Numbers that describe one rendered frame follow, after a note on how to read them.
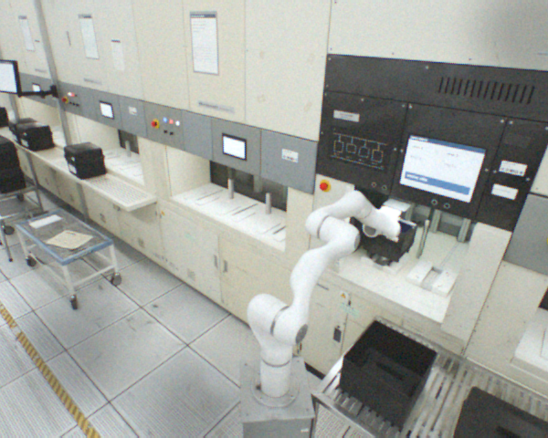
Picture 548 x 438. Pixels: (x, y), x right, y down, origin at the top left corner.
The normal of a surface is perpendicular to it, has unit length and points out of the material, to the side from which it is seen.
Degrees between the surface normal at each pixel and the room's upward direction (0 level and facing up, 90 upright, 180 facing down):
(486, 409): 0
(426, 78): 90
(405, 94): 90
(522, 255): 90
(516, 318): 90
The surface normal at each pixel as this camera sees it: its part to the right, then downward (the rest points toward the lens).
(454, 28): -0.64, 0.37
